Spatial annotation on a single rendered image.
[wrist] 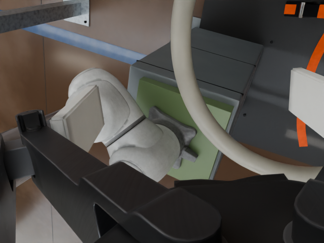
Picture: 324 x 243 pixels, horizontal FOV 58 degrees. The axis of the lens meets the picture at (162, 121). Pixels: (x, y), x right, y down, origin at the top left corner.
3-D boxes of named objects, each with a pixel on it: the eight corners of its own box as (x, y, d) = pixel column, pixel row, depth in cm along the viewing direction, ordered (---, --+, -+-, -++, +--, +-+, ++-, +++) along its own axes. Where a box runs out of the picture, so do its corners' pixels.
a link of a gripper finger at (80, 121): (76, 175, 14) (61, 176, 14) (105, 125, 21) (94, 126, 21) (63, 117, 13) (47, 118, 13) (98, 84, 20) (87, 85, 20)
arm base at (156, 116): (188, 174, 106) (182, 182, 101) (137, 143, 110) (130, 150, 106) (209, 136, 96) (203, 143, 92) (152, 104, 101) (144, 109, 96)
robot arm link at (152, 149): (157, 172, 104) (125, 210, 86) (126, 131, 103) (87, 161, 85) (191, 153, 95) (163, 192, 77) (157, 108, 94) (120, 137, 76)
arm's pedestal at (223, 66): (247, 118, 180) (218, 205, 115) (172, 93, 192) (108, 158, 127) (277, 38, 154) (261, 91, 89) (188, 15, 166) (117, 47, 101)
